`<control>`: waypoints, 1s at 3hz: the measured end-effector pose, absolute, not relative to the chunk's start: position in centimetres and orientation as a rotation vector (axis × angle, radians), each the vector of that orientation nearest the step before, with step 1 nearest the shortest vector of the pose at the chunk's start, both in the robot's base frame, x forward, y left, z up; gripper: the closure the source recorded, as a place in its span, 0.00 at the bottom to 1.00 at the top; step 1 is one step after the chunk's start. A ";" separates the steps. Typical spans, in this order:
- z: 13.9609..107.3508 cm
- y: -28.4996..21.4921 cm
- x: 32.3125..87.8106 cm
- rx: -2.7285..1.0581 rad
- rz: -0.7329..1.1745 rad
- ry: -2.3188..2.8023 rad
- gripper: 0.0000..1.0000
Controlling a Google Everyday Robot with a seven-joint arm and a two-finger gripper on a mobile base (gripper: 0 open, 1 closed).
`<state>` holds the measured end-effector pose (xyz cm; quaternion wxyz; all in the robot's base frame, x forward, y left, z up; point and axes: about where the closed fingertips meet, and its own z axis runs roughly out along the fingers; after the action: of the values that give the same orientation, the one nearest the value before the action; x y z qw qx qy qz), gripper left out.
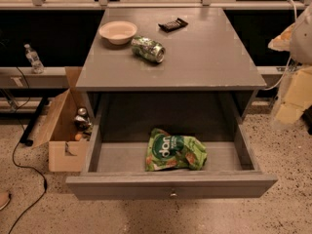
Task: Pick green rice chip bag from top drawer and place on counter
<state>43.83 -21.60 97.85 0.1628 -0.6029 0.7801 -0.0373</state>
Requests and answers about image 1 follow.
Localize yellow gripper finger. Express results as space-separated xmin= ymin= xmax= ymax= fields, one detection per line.
xmin=275 ymin=66 xmax=312 ymax=124
xmin=268 ymin=24 xmax=294 ymax=52

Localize green rice chip bag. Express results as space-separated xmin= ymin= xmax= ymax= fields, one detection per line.
xmin=145 ymin=128 xmax=208 ymax=172

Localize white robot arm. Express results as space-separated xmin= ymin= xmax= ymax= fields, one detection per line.
xmin=268 ymin=5 xmax=312 ymax=125

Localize open grey drawer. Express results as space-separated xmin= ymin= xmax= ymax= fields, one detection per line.
xmin=65 ymin=93 xmax=279 ymax=201

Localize black chocolate bar wrapper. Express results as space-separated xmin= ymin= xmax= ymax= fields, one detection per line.
xmin=158 ymin=18 xmax=188 ymax=33

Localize green soda can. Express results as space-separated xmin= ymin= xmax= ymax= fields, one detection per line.
xmin=131 ymin=36 xmax=166 ymax=63

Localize white bowl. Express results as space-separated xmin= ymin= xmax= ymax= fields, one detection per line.
xmin=98 ymin=21 xmax=137 ymax=45

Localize items inside cardboard box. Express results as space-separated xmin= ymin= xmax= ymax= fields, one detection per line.
xmin=73 ymin=107 xmax=93 ymax=141

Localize open cardboard box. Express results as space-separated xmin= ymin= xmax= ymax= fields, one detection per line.
xmin=33 ymin=67 xmax=94 ymax=172

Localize clear water bottle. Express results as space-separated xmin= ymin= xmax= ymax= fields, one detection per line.
xmin=24 ymin=44 xmax=44 ymax=74

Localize white cable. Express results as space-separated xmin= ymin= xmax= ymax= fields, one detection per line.
xmin=262 ymin=0 xmax=298 ymax=92

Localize black floor cable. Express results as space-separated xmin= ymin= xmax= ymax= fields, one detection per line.
xmin=0 ymin=42 xmax=49 ymax=234

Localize grey side shelf rail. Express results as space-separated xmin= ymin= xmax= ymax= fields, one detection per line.
xmin=0 ymin=67 xmax=69 ymax=89

